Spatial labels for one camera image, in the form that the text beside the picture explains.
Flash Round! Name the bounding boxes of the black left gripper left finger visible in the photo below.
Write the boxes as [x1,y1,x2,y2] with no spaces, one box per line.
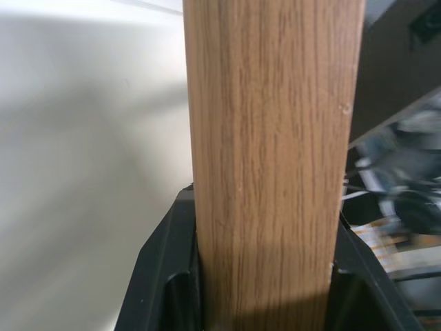
[134,183,207,331]

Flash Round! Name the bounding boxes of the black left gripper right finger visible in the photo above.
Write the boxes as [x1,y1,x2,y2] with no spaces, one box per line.
[325,210,425,331]

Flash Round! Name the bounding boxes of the brown wooden plank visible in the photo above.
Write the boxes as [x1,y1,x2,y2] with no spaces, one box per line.
[181,0,441,331]

